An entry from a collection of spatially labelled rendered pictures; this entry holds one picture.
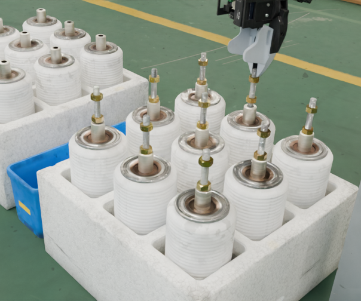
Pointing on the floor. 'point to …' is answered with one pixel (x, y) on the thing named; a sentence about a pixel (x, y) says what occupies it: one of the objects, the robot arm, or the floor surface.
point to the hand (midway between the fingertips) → (259, 66)
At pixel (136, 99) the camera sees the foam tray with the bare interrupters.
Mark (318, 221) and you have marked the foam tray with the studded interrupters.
